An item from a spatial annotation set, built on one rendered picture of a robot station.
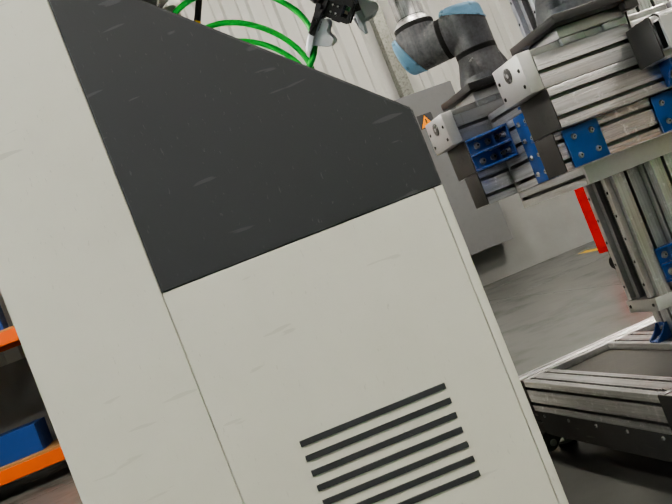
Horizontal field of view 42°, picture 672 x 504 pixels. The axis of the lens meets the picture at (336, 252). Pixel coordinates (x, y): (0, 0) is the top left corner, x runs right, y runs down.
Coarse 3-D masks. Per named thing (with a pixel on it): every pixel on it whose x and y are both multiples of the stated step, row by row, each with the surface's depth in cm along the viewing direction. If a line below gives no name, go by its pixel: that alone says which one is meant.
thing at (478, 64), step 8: (472, 48) 238; (480, 48) 238; (488, 48) 238; (496, 48) 240; (456, 56) 243; (464, 56) 240; (472, 56) 238; (480, 56) 237; (488, 56) 237; (496, 56) 238; (504, 56) 241; (464, 64) 240; (472, 64) 239; (480, 64) 237; (488, 64) 236; (496, 64) 236; (464, 72) 240; (472, 72) 239; (480, 72) 236; (488, 72) 236; (464, 80) 240; (472, 80) 238
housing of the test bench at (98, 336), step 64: (0, 0) 168; (0, 64) 167; (64, 64) 168; (0, 128) 167; (64, 128) 167; (0, 192) 166; (64, 192) 167; (0, 256) 166; (64, 256) 166; (128, 256) 167; (64, 320) 166; (128, 320) 167; (64, 384) 166; (128, 384) 166; (192, 384) 167; (64, 448) 165; (128, 448) 166; (192, 448) 166
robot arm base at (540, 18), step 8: (536, 0) 195; (544, 0) 192; (552, 0) 190; (560, 0) 190; (568, 0) 188; (576, 0) 188; (584, 0) 188; (592, 0) 188; (536, 8) 195; (544, 8) 192; (552, 8) 190; (560, 8) 189; (568, 8) 188; (536, 16) 195; (544, 16) 192; (536, 24) 197
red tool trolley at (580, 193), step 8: (576, 192) 610; (584, 192) 605; (584, 200) 606; (584, 208) 607; (592, 216) 604; (592, 224) 606; (592, 232) 609; (600, 232) 603; (600, 240) 605; (600, 248) 608
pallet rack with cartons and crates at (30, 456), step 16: (0, 320) 692; (0, 336) 670; (16, 336) 672; (0, 352) 748; (16, 432) 683; (32, 432) 685; (48, 432) 732; (0, 448) 680; (16, 448) 682; (32, 448) 684; (48, 448) 678; (0, 464) 679; (16, 464) 665; (32, 464) 665; (48, 464) 668; (0, 480) 660
